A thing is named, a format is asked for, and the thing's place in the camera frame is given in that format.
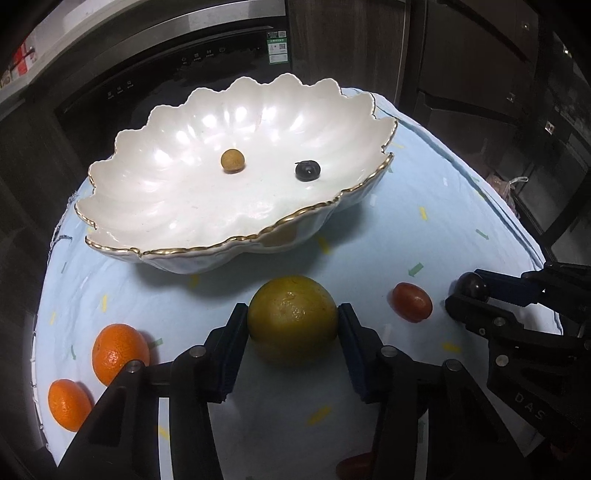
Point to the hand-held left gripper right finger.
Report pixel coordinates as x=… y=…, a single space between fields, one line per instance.
x=355 y=364

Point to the red white box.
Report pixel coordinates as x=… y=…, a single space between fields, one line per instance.
x=25 y=57

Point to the light blue patterned tablecloth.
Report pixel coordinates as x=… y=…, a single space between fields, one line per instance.
x=415 y=221

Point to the dark red cherry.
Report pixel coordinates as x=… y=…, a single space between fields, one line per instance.
x=355 y=467

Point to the yellow-green citrus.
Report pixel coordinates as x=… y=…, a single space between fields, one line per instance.
x=292 y=318

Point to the black built-in dishwasher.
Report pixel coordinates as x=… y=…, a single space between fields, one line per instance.
x=161 y=78

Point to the green white label sticker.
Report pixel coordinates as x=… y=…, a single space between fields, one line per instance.
x=278 y=46

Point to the plastic bag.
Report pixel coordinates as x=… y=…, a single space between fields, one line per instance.
x=505 y=187

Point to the tan longan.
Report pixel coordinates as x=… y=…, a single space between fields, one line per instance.
x=232 y=160

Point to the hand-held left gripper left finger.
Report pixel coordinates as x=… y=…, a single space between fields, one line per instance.
x=233 y=364

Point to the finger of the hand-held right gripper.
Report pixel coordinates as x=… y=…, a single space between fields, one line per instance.
x=512 y=288
x=480 y=314

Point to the dark blueberry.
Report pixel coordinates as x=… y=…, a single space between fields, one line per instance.
x=307 y=170

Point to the white shell-shaped bowl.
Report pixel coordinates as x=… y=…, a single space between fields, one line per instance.
x=184 y=207

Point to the small orange mandarin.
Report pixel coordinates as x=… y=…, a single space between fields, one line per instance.
x=68 y=405

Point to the red cherry tomato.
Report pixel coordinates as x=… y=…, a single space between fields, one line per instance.
x=412 y=302

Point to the dark wood cabinet door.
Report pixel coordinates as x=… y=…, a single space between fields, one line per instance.
x=346 y=46

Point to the large orange mandarin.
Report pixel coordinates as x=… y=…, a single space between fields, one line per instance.
x=121 y=351

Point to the dark round grape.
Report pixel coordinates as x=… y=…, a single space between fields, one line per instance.
x=472 y=287

